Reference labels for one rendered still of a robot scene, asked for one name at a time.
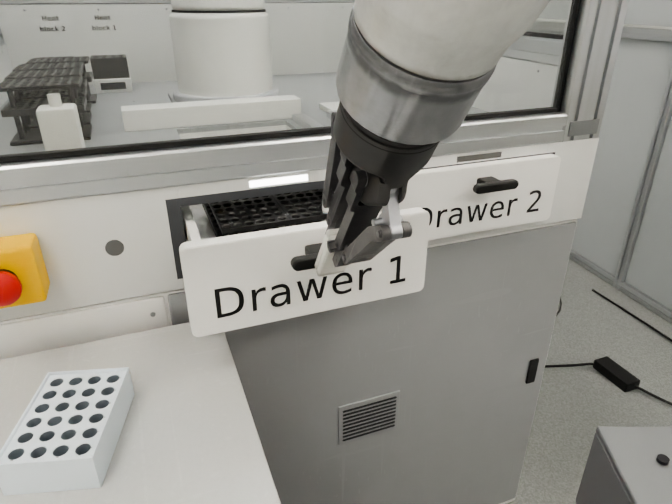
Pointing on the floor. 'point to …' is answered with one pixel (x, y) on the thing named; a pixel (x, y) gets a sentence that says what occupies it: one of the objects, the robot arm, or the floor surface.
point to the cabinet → (382, 374)
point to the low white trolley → (158, 421)
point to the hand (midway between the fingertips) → (336, 252)
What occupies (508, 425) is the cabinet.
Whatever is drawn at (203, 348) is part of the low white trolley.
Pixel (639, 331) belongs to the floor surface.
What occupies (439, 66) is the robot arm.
